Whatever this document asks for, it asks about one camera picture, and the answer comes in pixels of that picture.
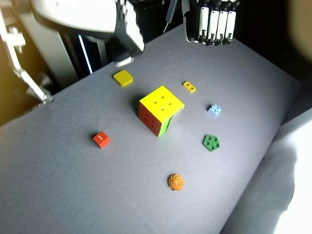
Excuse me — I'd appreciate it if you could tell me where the thin white light strip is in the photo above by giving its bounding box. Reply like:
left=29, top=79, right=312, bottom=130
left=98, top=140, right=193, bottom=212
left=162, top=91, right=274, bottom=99
left=78, top=34, right=94, bottom=74

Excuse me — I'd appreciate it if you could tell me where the orange swirl cookie toy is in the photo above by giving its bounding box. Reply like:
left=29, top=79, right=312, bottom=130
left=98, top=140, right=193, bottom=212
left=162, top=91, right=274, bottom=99
left=167, top=173, right=185, bottom=192

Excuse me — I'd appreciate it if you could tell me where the small yellow two-hole block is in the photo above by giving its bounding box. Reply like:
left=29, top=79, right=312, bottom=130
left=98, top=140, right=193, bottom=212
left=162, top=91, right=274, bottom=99
left=182, top=81, right=196, bottom=94

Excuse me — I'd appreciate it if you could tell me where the yellow square block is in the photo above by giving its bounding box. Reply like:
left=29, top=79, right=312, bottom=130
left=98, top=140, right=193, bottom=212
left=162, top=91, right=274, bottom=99
left=113, top=70, right=134, bottom=88

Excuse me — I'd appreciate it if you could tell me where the light blue building brick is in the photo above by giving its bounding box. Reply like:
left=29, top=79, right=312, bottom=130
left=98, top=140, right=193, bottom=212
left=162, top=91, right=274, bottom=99
left=207, top=103, right=223, bottom=117

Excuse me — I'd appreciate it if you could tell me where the Rubik's cube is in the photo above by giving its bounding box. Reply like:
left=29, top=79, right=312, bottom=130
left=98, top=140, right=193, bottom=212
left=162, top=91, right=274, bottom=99
left=137, top=85, right=185, bottom=138

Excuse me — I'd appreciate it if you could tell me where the red block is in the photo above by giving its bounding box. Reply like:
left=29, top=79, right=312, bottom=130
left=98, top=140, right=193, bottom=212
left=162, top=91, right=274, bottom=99
left=92, top=131, right=111, bottom=149

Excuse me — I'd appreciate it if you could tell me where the grey table cloth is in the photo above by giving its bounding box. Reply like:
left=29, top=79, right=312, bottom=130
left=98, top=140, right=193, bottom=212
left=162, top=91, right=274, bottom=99
left=0, top=23, right=303, bottom=234

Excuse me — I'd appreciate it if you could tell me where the green pentagon block with holes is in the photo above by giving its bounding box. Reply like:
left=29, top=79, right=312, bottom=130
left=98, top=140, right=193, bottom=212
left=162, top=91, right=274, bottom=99
left=202, top=135, right=221, bottom=152

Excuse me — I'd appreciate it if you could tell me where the blue and grey cable plug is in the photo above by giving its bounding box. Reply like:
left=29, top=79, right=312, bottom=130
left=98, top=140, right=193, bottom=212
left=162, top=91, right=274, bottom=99
left=162, top=0, right=178, bottom=34

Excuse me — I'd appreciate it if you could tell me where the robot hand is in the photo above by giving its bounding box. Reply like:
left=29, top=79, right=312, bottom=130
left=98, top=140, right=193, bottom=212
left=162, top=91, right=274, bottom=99
left=181, top=0, right=241, bottom=46
left=31, top=0, right=146, bottom=68

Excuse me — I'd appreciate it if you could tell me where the white cabinet panel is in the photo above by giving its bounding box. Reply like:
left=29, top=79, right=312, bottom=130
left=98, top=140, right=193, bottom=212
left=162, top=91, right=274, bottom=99
left=20, top=14, right=79, bottom=85

